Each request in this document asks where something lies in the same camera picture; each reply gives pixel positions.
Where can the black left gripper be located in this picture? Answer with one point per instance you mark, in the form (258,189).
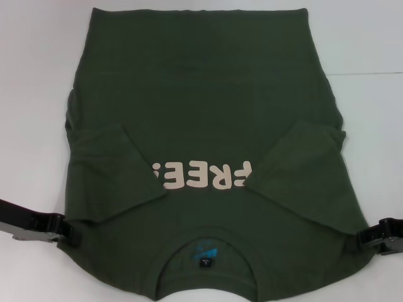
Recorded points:
(22,226)

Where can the dark green FREE t-shirt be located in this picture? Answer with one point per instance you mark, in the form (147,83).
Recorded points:
(201,110)

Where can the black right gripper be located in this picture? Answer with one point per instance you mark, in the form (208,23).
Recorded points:
(393,236)

